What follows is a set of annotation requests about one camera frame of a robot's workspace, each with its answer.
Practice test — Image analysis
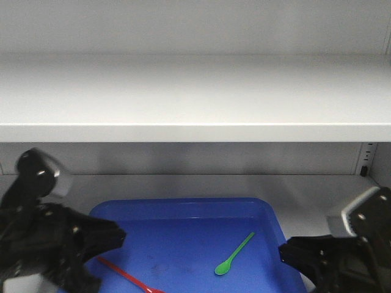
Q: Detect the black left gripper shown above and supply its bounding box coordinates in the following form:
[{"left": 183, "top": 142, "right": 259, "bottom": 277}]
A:
[{"left": 1, "top": 179, "right": 126, "bottom": 292}]

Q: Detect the slotted cabinet shelf rail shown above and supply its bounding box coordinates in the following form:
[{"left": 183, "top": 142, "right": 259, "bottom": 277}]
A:
[{"left": 355, "top": 142, "right": 378, "bottom": 177}]

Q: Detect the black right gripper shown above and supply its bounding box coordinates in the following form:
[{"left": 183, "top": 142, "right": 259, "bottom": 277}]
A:
[{"left": 278, "top": 235, "right": 390, "bottom": 292}]

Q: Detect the white cabinet shelf board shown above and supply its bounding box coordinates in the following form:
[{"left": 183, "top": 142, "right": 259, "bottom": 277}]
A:
[{"left": 1, "top": 54, "right": 390, "bottom": 142}]

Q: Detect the green plastic spoon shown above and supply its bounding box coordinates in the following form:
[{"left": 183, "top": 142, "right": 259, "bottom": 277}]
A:
[{"left": 214, "top": 232, "right": 255, "bottom": 276}]

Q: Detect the red plastic spoon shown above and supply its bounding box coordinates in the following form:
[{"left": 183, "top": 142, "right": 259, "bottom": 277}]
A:
[{"left": 97, "top": 256, "right": 165, "bottom": 293}]

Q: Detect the blue plastic tray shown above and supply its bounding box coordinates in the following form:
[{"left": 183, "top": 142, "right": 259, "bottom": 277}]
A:
[{"left": 91, "top": 198, "right": 305, "bottom": 292}]

